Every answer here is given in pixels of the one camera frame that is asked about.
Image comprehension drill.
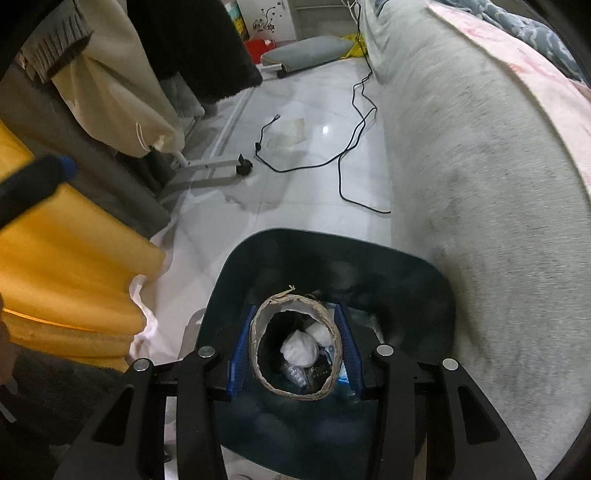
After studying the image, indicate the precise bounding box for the clear plastic wrapper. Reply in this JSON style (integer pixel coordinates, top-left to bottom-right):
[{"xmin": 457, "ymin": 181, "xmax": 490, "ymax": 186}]
[{"xmin": 269, "ymin": 117, "xmax": 308, "ymax": 151}]

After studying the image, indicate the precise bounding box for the wide cardboard tape roll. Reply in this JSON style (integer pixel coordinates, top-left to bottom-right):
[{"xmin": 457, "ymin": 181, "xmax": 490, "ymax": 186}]
[{"xmin": 249, "ymin": 285, "xmax": 345, "ymax": 401}]

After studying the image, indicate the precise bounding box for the yellow plastic bag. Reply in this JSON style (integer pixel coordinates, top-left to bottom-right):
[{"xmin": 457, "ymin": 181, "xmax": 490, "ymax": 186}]
[{"xmin": 342, "ymin": 34, "xmax": 371, "ymax": 59}]

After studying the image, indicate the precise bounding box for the blue patterned duvet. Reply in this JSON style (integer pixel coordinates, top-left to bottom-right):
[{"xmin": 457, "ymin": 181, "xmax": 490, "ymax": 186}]
[{"xmin": 462, "ymin": 0, "xmax": 588, "ymax": 85}]

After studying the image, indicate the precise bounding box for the blue and white packet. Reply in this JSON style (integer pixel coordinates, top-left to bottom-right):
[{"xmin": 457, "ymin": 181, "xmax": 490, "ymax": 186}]
[{"xmin": 324, "ymin": 344, "xmax": 362, "ymax": 398}]

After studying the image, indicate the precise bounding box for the grey floor cushion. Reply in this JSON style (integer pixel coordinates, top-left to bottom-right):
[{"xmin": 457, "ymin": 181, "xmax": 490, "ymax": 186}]
[{"xmin": 261, "ymin": 37, "xmax": 354, "ymax": 78}]

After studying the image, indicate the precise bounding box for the red container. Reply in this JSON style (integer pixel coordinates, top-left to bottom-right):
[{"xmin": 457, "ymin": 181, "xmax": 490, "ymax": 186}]
[{"xmin": 245, "ymin": 38, "xmax": 276, "ymax": 65}]

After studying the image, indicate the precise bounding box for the white paper ball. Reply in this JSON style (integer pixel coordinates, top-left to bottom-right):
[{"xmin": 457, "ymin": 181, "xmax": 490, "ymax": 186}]
[{"xmin": 281, "ymin": 332, "xmax": 320, "ymax": 368}]

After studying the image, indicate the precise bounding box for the white dressing table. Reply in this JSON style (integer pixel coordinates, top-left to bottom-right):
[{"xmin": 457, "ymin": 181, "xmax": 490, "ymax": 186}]
[{"xmin": 240, "ymin": 0, "xmax": 297, "ymax": 44}]

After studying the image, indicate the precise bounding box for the yellow framed picture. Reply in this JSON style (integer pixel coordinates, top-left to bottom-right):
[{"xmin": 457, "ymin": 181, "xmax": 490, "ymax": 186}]
[{"xmin": 224, "ymin": 0, "xmax": 253, "ymax": 40}]

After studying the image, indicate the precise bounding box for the brown-grey hanging coat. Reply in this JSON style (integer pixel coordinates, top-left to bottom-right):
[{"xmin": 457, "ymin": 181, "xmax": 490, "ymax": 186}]
[{"xmin": 0, "ymin": 65, "xmax": 172, "ymax": 241}]

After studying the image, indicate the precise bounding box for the grey knit sweater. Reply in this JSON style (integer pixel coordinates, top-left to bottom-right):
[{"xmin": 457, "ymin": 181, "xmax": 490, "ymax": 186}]
[{"xmin": 17, "ymin": 0, "xmax": 94, "ymax": 85}]

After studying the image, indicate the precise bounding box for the grey upholstered bed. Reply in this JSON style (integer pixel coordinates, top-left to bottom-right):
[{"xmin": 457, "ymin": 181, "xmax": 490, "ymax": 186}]
[{"xmin": 358, "ymin": 0, "xmax": 591, "ymax": 480}]

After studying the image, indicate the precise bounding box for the dark fleece clothing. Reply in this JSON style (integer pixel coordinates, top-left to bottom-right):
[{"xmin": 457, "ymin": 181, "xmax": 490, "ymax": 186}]
[{"xmin": 0, "ymin": 346, "xmax": 134, "ymax": 480}]

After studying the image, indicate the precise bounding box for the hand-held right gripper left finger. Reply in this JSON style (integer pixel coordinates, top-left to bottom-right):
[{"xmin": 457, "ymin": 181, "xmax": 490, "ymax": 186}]
[{"xmin": 53, "ymin": 305, "xmax": 258, "ymax": 480}]

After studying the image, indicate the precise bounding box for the yellow curtain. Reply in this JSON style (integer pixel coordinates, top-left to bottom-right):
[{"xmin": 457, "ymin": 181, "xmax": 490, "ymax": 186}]
[{"xmin": 0, "ymin": 119, "xmax": 168, "ymax": 372}]

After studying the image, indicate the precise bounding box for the dark blue trash bin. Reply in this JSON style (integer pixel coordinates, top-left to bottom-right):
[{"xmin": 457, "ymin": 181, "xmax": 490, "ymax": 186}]
[{"xmin": 194, "ymin": 227, "xmax": 458, "ymax": 477}]

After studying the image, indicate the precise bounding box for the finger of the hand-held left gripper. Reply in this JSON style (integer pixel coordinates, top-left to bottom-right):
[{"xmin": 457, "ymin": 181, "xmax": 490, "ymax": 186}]
[{"xmin": 0, "ymin": 154, "xmax": 78, "ymax": 228}]

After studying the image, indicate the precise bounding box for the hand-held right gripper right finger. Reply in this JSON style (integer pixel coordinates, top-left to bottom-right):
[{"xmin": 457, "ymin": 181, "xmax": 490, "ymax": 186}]
[{"xmin": 333, "ymin": 302, "xmax": 539, "ymax": 480}]

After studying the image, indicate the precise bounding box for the cream hanging garment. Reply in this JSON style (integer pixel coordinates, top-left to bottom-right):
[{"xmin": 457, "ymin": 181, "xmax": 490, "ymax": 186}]
[{"xmin": 51, "ymin": 0, "xmax": 186, "ymax": 158}]

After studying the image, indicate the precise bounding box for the pink floral blanket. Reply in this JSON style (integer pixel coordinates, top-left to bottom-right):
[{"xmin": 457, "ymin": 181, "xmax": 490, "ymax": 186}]
[{"xmin": 425, "ymin": 0, "xmax": 591, "ymax": 155}]

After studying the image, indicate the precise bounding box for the black cable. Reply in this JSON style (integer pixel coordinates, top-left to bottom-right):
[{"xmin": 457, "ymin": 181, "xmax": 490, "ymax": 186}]
[{"xmin": 254, "ymin": 69, "xmax": 392, "ymax": 216}]

